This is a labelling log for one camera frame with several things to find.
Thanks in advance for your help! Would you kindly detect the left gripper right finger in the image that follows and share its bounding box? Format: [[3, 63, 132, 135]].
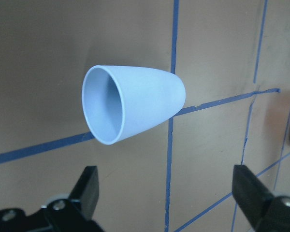
[[232, 165, 290, 232]]

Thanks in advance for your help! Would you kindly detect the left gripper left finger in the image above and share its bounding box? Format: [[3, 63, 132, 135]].
[[0, 166, 103, 232]]

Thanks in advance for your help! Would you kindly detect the brown paper table cover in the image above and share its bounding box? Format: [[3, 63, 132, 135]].
[[0, 0, 290, 232]]

